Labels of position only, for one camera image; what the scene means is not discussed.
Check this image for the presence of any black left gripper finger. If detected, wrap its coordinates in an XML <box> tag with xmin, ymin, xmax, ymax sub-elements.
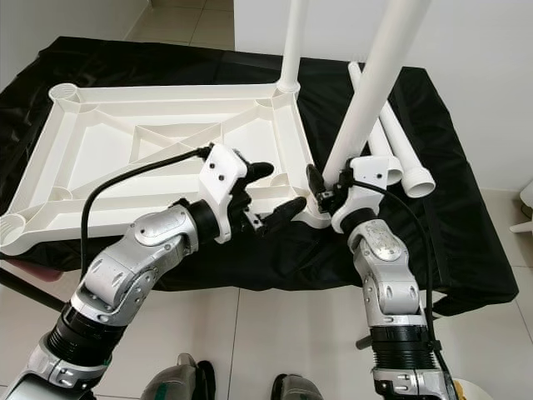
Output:
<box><xmin>242</xmin><ymin>161</ymin><xmax>275</xmax><ymax>189</ymax></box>
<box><xmin>258</xmin><ymin>196</ymin><xmax>308</xmax><ymax>235</ymax></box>

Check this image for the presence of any black tablecloth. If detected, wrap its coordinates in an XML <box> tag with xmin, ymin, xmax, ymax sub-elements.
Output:
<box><xmin>0</xmin><ymin>35</ymin><xmax>521</xmax><ymax>316</ymax></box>

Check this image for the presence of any grey robot left foot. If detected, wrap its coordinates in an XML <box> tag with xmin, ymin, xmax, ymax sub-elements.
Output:
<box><xmin>140</xmin><ymin>352</ymin><xmax>216</xmax><ymax>400</ymax></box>

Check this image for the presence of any pink cloth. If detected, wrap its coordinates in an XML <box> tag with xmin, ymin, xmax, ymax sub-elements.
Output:
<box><xmin>8</xmin><ymin>260</ymin><xmax>51</xmax><ymax>280</ymax></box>

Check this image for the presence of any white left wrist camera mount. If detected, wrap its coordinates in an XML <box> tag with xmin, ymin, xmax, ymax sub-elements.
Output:
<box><xmin>198</xmin><ymin>143</ymin><xmax>251</xmax><ymax>244</ymax></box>

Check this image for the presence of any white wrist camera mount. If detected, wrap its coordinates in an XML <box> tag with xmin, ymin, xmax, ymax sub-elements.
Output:
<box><xmin>331</xmin><ymin>155</ymin><xmax>388</xmax><ymax>234</ymax></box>
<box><xmin>198</xmin><ymin>143</ymin><xmax>251</xmax><ymax>244</ymax></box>

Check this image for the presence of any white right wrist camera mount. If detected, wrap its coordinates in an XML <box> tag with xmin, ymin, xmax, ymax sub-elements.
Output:
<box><xmin>331</xmin><ymin>155</ymin><xmax>388</xmax><ymax>234</ymax></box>

